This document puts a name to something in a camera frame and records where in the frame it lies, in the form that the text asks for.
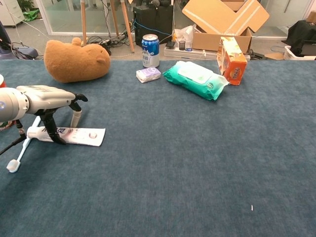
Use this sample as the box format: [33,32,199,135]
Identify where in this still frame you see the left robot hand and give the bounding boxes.
[16,85,88,146]

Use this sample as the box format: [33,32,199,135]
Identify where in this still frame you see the white toothpaste tube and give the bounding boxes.
[26,125,106,147]

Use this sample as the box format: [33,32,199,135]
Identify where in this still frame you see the light blue toothbrush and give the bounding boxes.
[6,116,41,173]

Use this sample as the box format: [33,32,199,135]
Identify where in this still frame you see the red paper noodle cup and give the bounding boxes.
[0,74,16,131]

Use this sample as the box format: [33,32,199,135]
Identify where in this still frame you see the brown capybara plush toy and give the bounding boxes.
[43,37,111,83]

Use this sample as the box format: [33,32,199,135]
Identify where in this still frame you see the dark blue machine body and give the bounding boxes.
[0,21,39,60]

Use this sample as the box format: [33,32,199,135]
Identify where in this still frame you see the green bag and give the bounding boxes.
[22,8,40,22]

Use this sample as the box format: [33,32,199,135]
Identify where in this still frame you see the white cabinet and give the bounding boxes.
[0,0,25,27]

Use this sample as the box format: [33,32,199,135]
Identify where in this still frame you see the green potted plant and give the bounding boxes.
[16,0,35,12]

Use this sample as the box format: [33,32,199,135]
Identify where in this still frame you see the small purple tissue pack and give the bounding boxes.
[136,66,161,84]

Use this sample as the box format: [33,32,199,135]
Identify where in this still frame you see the wooden easel legs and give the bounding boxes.
[80,0,135,53]

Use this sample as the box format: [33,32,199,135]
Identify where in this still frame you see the blue and white drink can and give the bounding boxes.
[141,34,160,68]

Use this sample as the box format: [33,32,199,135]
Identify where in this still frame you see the black computer tower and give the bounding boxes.
[133,4,174,46]

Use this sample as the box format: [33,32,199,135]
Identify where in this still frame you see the blue table cloth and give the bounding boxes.
[0,59,316,237]

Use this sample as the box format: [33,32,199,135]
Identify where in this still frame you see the green wet wipes pack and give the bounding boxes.
[162,60,230,102]

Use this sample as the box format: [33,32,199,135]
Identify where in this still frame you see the white plastic bag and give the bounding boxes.
[172,24,195,49]

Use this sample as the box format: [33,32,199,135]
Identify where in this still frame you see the orange cardboard snack box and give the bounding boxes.
[216,36,248,86]

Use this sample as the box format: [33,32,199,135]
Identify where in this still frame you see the open brown cardboard box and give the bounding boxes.
[182,0,270,54]

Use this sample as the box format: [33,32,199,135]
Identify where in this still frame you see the flat brown cardboard piece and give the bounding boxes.
[265,51,284,60]

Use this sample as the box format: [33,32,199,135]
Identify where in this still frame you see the white plastic crate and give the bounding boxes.
[283,45,316,61]

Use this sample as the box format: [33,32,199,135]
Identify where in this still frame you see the black cloth covered object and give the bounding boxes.
[287,20,316,57]

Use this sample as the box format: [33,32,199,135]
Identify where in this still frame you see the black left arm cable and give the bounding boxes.
[0,119,27,156]

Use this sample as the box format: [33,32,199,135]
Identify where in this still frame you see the black cable tangle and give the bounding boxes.
[86,34,135,56]

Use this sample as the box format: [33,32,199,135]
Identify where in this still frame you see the black metal bracket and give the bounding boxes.
[248,49,266,60]

